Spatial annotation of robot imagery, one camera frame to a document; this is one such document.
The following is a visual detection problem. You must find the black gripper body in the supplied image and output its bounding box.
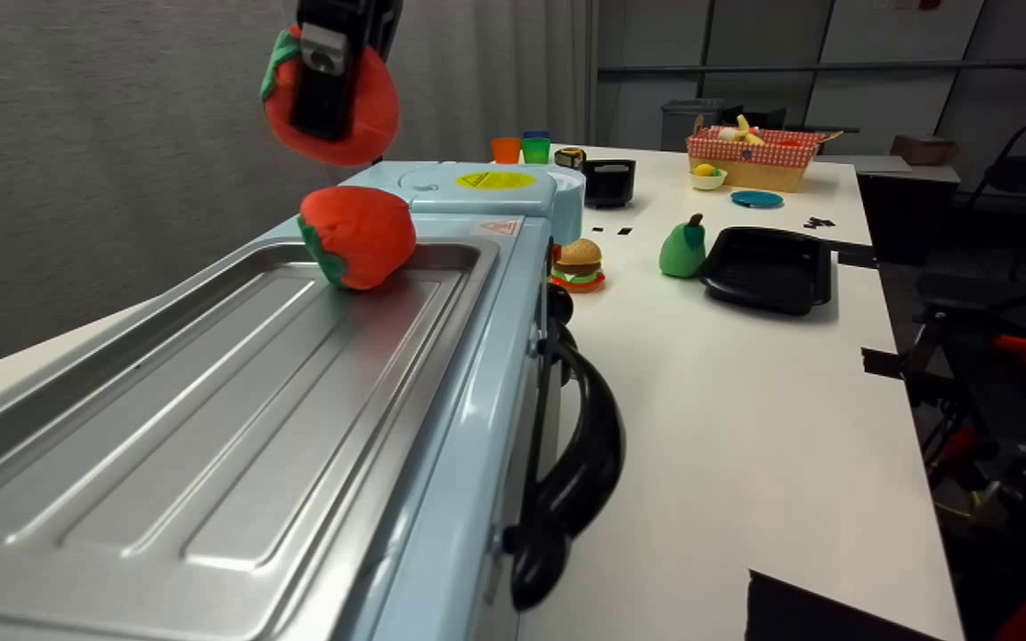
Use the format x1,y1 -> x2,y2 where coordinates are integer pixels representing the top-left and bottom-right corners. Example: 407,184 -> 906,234
296,0 -> 401,55

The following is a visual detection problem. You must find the red plushie on oven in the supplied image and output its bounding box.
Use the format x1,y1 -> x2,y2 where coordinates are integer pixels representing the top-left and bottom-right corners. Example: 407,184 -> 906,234
296,184 -> 416,291

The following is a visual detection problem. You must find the light blue toy oven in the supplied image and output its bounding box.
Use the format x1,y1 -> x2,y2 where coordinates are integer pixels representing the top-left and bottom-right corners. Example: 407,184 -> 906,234
0,161 -> 584,641

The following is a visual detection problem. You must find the green pear plushie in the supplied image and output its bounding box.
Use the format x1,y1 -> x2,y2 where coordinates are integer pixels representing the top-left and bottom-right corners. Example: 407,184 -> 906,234
658,214 -> 704,279

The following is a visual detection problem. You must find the black ridged tray plate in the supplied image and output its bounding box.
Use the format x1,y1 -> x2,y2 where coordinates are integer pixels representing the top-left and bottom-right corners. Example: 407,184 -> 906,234
701,227 -> 835,318

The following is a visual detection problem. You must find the orange cup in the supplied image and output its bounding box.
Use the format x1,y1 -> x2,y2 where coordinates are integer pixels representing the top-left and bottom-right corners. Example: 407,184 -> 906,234
488,137 -> 519,163

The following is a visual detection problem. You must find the green cup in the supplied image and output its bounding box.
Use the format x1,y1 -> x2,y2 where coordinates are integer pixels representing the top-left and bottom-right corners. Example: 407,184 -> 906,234
519,131 -> 551,163

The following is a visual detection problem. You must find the black cup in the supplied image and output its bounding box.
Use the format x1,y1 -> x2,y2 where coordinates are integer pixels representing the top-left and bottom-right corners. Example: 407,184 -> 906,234
584,161 -> 634,210

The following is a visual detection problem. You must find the toy hamburger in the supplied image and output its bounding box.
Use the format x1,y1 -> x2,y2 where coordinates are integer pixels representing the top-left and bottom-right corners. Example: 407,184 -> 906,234
550,237 -> 604,291

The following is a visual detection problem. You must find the pink basket with food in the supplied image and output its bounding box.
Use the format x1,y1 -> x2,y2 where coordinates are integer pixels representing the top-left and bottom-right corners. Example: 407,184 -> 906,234
689,116 -> 823,191

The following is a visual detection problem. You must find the teal small lid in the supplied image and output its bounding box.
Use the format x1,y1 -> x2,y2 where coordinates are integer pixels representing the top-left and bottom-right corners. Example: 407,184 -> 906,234
729,189 -> 783,210

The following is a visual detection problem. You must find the black oven door handle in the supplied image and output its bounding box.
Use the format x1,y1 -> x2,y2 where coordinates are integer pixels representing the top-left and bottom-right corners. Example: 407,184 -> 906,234
500,285 -> 627,614

